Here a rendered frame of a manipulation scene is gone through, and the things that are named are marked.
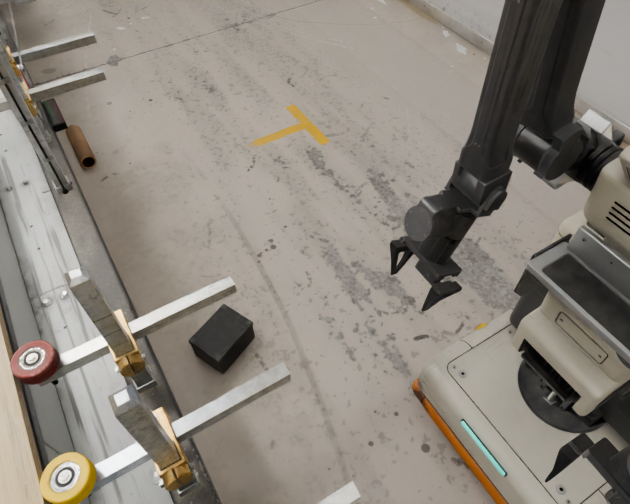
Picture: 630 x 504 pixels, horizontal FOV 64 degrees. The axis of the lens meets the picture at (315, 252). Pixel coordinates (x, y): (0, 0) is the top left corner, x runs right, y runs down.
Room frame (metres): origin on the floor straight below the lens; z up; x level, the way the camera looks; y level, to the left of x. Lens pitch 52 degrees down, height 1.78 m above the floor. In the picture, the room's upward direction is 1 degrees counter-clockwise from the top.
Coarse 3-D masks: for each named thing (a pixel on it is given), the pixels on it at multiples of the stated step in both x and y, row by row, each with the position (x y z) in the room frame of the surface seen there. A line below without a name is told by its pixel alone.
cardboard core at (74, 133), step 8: (72, 128) 2.23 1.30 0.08; (80, 128) 2.28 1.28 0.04; (72, 136) 2.17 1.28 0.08; (80, 136) 2.17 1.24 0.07; (72, 144) 2.12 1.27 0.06; (80, 144) 2.10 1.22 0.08; (88, 144) 2.14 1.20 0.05; (80, 152) 2.04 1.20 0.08; (88, 152) 2.04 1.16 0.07; (80, 160) 1.99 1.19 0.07; (88, 160) 2.05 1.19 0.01; (88, 168) 2.00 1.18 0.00
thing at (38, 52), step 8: (88, 32) 1.76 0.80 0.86; (64, 40) 1.71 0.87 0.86; (72, 40) 1.71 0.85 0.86; (80, 40) 1.72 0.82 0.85; (88, 40) 1.73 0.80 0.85; (96, 40) 1.74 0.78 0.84; (32, 48) 1.66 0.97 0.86; (40, 48) 1.65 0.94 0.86; (48, 48) 1.66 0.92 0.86; (56, 48) 1.67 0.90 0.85; (64, 48) 1.69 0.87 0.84; (72, 48) 1.70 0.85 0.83; (16, 56) 1.61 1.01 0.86; (24, 56) 1.62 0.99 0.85; (32, 56) 1.63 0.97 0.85; (40, 56) 1.64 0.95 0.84
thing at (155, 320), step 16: (208, 288) 0.63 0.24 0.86; (224, 288) 0.63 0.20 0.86; (176, 304) 0.59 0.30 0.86; (192, 304) 0.59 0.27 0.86; (208, 304) 0.61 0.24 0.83; (144, 320) 0.56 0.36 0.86; (160, 320) 0.56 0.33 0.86; (176, 320) 0.57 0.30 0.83; (80, 352) 0.48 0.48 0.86; (96, 352) 0.49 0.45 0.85; (64, 368) 0.45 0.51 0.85
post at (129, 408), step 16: (112, 400) 0.27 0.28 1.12; (128, 400) 0.27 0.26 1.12; (128, 416) 0.26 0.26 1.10; (144, 416) 0.27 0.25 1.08; (144, 432) 0.26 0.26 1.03; (160, 432) 0.27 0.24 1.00; (144, 448) 0.25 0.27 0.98; (160, 448) 0.26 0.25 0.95; (160, 464) 0.25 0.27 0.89; (192, 480) 0.27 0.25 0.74
